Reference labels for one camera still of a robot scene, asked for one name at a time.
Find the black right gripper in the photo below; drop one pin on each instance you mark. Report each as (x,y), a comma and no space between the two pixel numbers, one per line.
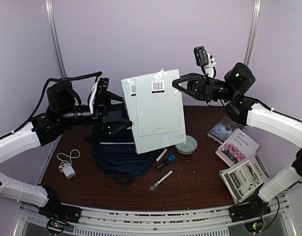
(206,86)

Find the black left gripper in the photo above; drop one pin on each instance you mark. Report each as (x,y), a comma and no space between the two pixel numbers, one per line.
(102,114)

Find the navy blue student backpack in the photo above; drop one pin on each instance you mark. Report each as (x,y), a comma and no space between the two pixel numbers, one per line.
(117,157)

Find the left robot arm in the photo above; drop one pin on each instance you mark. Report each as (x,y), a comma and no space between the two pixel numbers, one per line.
(65,110)

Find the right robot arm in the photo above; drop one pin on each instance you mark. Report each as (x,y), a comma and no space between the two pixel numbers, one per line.
(251,112)

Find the white red marker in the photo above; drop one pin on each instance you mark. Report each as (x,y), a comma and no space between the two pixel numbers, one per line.
(161,155)

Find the dark cover book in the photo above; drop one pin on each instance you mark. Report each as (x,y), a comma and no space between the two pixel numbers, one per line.
(223,129)

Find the black blue highlighter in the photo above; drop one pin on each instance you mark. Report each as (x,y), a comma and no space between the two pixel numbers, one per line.
(165,162)

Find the pale blue ceramic bowl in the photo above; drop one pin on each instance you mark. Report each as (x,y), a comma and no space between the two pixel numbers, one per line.
(187,147)

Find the white green marker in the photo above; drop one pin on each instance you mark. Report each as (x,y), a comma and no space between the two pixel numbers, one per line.
(154,186)

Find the white book pink flowers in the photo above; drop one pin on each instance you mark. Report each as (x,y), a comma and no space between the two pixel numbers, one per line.
(236,148)

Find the black white photo magazine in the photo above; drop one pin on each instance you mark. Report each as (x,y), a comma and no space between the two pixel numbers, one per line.
(244,178)

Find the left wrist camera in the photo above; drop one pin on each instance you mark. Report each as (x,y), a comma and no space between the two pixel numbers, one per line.
(96,99)

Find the white charger with cable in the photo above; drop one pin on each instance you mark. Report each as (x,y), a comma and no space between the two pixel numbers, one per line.
(66,163)

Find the right aluminium corner post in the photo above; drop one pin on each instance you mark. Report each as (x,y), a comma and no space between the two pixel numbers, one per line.
(253,32)

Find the aluminium corner post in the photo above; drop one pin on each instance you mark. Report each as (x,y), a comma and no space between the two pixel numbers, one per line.
(54,34)
(253,32)

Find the aluminium front rail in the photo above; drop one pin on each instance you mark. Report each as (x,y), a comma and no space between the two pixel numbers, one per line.
(214,221)

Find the left aluminium corner post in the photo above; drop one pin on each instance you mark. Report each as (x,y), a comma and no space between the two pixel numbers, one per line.
(54,34)

